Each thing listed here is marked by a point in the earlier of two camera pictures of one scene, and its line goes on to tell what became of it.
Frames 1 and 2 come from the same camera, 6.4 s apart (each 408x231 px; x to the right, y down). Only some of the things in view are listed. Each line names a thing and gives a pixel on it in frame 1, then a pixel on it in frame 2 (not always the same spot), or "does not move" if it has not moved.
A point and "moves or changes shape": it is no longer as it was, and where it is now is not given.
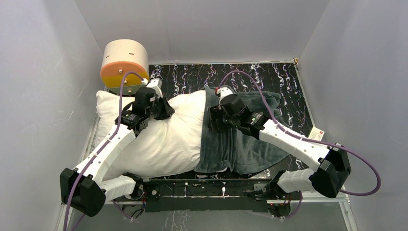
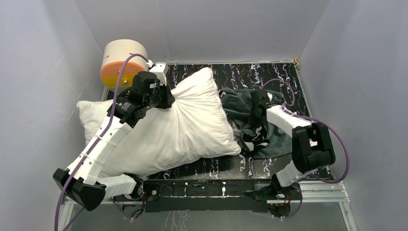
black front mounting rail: [202, 195] does not move
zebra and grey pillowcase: [234, 149] moves or changes shape
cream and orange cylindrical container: [121, 56] does not move
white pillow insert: [168, 147] moves or changes shape
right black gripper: [215, 113] → [259, 122]
